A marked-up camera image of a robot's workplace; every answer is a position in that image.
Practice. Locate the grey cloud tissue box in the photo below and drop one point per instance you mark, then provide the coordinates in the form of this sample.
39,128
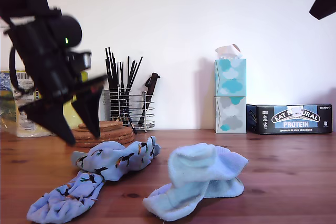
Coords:
231,116

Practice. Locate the white terry sock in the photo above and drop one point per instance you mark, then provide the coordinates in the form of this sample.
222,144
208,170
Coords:
183,200
199,161

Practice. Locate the round cork trivet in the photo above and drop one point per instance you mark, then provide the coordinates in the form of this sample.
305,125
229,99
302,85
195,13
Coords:
128,138
82,145
123,133

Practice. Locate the light blue toucan sock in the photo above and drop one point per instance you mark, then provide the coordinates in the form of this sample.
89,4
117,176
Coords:
118,161
71,195

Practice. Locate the black pen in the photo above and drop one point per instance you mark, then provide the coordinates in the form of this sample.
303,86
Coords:
132,127

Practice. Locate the yellow paper towel pack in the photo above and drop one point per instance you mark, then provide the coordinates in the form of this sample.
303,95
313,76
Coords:
10,119

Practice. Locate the arm grey camera box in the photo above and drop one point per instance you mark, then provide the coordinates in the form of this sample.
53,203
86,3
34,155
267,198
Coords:
81,60

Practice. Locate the thin black stick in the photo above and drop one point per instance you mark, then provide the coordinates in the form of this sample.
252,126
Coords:
128,72
110,64
133,73
107,64
121,77
138,66
114,72

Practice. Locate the small white printed carton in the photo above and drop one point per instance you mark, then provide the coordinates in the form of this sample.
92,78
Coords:
105,108

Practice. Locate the black protein bar box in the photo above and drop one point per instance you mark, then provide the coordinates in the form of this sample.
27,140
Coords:
309,124

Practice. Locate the white tissue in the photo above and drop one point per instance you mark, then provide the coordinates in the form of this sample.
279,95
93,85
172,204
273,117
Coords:
227,51

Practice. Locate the teal cloud tissue box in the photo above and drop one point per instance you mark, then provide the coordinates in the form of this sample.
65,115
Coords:
231,77

